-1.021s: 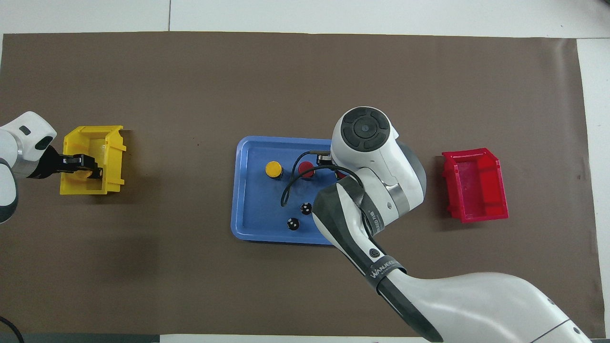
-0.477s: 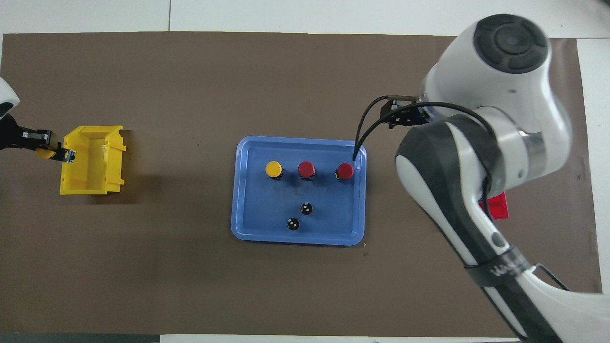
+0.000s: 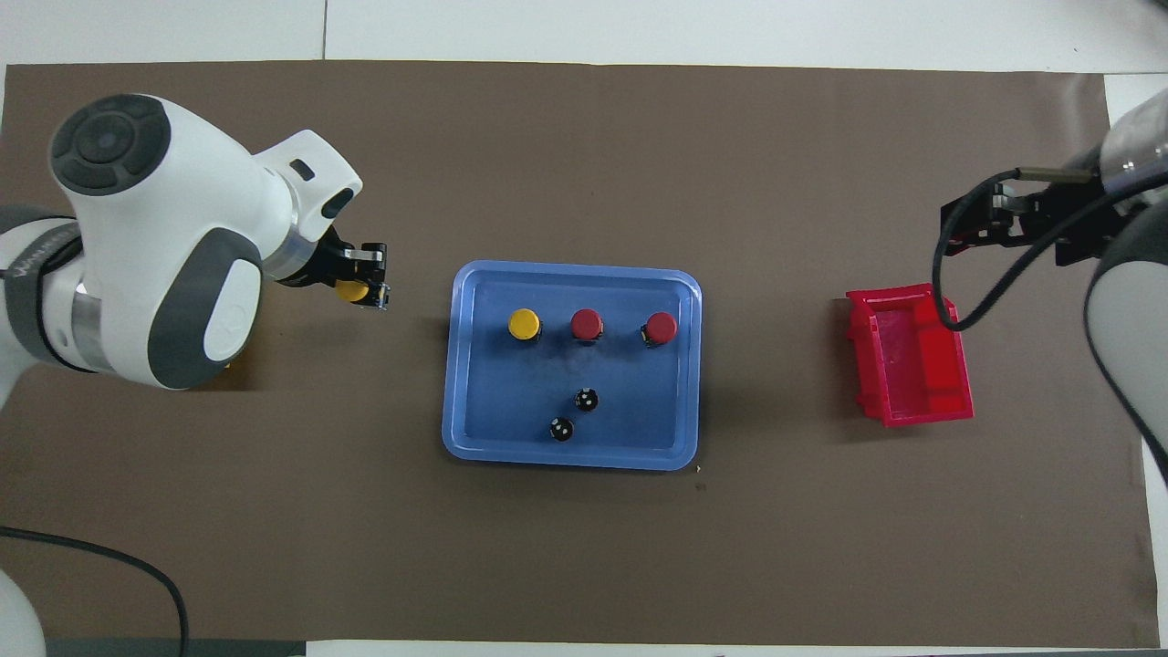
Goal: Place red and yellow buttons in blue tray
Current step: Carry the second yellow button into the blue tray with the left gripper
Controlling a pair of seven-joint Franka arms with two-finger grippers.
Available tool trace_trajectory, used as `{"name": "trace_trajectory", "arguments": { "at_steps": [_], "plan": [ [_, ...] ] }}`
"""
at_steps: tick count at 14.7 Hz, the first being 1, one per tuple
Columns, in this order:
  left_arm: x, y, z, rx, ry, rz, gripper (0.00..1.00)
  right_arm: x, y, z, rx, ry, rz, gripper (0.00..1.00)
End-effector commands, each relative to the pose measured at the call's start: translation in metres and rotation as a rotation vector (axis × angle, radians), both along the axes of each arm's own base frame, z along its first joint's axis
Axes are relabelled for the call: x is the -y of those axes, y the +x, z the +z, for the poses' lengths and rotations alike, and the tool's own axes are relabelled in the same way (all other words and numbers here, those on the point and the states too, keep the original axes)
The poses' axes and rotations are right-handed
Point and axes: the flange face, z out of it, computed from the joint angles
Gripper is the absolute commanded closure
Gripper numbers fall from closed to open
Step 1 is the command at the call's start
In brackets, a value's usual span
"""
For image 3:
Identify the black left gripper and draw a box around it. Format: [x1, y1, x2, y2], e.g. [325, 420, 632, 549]
[274, 226, 393, 313]

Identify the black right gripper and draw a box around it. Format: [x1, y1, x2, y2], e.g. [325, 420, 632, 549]
[943, 178, 1149, 267]

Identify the blue plastic tray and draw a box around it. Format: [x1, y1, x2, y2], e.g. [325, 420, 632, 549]
[442, 260, 704, 473]

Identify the red plastic bin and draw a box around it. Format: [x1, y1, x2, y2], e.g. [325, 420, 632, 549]
[845, 282, 975, 429]

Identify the brown paper table mat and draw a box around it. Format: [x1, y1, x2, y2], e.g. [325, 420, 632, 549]
[0, 60, 1160, 649]

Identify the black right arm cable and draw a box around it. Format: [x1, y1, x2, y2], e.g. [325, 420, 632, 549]
[931, 166, 1168, 331]

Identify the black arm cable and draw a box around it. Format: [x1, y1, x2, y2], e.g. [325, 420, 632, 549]
[0, 526, 190, 657]
[931, 166, 1168, 331]

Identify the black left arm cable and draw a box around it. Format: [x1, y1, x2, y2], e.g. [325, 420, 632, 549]
[0, 526, 190, 657]

